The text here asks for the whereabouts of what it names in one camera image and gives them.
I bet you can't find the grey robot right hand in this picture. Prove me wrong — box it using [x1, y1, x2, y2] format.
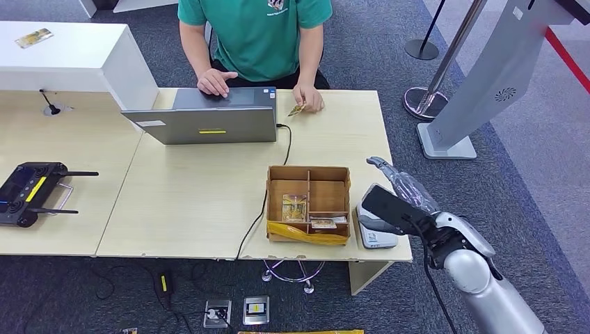
[358, 157, 441, 237]

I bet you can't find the brown divided card box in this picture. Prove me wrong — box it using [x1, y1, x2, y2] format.
[266, 165, 353, 244]

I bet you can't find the yellow card in box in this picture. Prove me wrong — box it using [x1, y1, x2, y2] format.
[282, 193, 309, 223]

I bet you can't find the person's left hand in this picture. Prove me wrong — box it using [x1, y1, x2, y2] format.
[292, 83, 326, 114]

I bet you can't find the person's hand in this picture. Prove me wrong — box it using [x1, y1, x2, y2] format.
[292, 83, 326, 114]
[197, 67, 239, 98]

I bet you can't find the person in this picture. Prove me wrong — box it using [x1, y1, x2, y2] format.
[177, 0, 334, 114]

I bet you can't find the person's right hand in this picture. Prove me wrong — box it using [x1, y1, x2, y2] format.
[197, 67, 239, 98]

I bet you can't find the yellow card on counter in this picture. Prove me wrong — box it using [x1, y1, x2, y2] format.
[15, 28, 54, 50]

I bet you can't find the desk leg panel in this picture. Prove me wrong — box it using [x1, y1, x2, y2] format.
[349, 260, 395, 296]

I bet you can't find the chrome chair base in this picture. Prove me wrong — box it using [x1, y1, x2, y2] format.
[261, 259, 326, 295]

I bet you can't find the silver kiosk stand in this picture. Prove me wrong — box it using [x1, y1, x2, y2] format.
[416, 0, 590, 161]

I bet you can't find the chrome stanchion pole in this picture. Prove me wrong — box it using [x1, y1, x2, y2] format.
[403, 0, 488, 122]

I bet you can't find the floor socket with yellow label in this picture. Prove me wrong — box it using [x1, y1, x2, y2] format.
[243, 296, 271, 326]

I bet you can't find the red barrier belt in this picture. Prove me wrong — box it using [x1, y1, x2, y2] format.
[544, 27, 590, 95]

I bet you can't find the grey laptop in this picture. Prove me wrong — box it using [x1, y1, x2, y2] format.
[121, 86, 279, 146]

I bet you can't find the floor socket with plug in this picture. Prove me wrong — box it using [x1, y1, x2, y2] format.
[203, 299, 233, 329]

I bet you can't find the grey office chair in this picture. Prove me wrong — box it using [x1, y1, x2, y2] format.
[205, 23, 218, 61]

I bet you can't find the white cabinet base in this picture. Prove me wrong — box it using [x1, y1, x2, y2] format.
[77, 0, 180, 19]

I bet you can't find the white counter block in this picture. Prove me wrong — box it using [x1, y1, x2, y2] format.
[0, 20, 161, 111]

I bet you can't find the small black desk microphone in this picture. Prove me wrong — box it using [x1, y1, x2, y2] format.
[38, 88, 62, 116]

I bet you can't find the black remote controller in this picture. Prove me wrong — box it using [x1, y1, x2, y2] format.
[0, 161, 100, 229]

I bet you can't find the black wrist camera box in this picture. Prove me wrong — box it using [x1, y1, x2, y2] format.
[360, 183, 436, 236]

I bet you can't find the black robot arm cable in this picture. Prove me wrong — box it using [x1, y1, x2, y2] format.
[408, 216, 459, 334]

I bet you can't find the black laptop power cable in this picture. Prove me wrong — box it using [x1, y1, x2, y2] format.
[236, 123, 293, 262]

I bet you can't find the black stanchion post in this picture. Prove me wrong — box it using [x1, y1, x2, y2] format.
[405, 0, 447, 62]

